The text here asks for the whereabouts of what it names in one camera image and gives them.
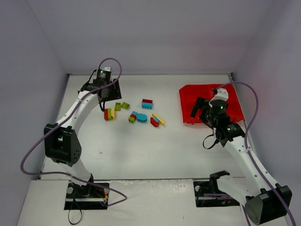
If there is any red curved lego brick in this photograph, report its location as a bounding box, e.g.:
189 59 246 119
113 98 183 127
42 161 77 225
150 117 159 128

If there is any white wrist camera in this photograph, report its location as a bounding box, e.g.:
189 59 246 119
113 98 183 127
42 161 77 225
211 88 229 102
101 67 112 73

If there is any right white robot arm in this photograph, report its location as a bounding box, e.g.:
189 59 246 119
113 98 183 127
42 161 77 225
191 97 292 226

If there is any blue long lego brick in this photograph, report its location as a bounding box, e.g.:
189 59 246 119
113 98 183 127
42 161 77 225
142 102 153 109

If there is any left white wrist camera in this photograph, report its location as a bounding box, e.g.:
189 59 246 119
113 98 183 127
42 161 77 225
101 67 112 73

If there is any green small lego brick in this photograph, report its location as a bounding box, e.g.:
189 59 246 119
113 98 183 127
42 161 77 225
128 116 136 123

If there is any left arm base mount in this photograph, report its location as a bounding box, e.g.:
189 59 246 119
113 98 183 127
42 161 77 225
64 181 110 210

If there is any red compartment tray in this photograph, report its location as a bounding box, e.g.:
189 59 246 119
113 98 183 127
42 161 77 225
178 83 245 125

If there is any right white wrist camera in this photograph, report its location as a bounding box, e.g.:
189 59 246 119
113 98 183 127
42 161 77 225
211 88 229 102

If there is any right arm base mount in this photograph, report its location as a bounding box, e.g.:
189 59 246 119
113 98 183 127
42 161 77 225
193 177 240 208

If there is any purple cable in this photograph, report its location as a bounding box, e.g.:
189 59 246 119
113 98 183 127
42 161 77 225
20 57 128 208
203 81 296 226

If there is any blue oval lego brick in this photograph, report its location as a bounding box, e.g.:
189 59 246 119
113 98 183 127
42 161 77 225
136 113 148 123

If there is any red four-stud lego brick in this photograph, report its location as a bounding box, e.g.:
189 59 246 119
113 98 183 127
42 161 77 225
104 108 109 121

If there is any yellow curved lego brick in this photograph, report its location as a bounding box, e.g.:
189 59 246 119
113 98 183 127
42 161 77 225
111 108 116 119

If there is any green square lego brick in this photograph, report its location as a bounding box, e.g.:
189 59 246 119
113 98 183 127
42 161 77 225
121 102 130 110
115 102 121 111

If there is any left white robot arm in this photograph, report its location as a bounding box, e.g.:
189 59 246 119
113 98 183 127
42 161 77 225
44 67 121 197

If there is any yellow long flat lego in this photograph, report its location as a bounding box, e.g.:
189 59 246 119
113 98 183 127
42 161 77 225
152 113 165 126

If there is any green long lego brick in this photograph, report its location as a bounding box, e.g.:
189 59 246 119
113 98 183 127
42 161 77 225
108 108 113 120

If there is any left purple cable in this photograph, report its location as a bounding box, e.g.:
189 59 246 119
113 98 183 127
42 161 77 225
20 57 128 208

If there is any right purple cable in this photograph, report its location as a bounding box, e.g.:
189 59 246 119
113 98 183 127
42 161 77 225
203 81 296 226

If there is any black loop cable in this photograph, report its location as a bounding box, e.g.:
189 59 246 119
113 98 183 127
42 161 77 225
68 186 83 225

